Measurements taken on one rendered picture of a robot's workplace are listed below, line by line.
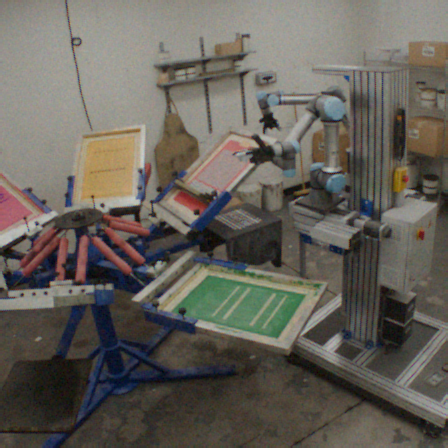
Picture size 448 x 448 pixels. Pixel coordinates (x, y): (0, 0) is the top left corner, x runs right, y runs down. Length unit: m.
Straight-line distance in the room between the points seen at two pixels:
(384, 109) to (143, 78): 3.03
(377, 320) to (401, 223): 0.77
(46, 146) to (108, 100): 0.78
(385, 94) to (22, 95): 3.34
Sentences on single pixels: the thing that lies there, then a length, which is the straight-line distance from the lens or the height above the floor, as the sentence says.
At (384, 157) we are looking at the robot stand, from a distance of 2.74.
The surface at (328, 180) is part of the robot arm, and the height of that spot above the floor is 1.45.
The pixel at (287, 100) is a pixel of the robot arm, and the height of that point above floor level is 1.80.
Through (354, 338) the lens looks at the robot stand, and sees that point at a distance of 3.44.
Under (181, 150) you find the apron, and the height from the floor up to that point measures 0.98.
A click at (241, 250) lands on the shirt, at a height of 0.82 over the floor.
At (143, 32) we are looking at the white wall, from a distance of 5.09.
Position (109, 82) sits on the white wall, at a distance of 4.97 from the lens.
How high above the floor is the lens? 2.36
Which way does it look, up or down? 24 degrees down
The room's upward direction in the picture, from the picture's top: 6 degrees counter-clockwise
